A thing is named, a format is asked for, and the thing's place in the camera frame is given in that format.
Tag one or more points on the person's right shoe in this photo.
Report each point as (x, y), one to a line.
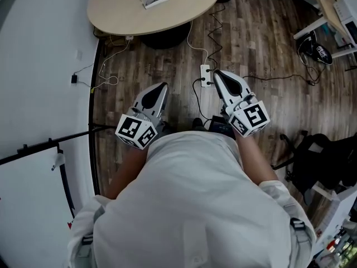
(198, 123)

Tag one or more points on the black metal stand frame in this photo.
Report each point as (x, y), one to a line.
(42, 147)

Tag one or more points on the black round table base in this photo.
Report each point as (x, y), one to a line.
(164, 39)

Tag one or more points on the white charger plug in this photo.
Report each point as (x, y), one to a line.
(129, 37)

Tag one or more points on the wooden desk with white legs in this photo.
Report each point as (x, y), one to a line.
(326, 1)

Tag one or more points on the black box with display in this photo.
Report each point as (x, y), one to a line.
(220, 124)

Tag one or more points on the black dome-shaped device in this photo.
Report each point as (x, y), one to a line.
(312, 52)

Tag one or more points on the person's shoe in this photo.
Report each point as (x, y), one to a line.
(167, 128)
(198, 123)

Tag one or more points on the whiteboard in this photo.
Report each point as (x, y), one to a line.
(28, 205)

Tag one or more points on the person's left shoe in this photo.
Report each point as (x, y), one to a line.
(167, 128)

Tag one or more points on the person's white shirt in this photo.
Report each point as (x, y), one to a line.
(189, 200)

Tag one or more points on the white cabinet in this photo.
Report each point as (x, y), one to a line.
(343, 205)

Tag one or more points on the person's right forearm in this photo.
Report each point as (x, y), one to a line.
(256, 160)

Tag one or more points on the person's left forearm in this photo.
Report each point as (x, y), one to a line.
(125, 172)

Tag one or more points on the black wall adapter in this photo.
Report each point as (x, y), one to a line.
(74, 79)

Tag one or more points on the white desktop appliance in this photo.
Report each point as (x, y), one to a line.
(348, 24)

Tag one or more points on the black office chair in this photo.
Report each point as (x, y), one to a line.
(320, 160)

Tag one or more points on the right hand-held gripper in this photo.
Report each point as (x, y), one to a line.
(251, 116)

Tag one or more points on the white power strip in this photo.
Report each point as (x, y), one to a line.
(205, 75)

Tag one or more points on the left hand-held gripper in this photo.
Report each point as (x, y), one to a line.
(134, 130)

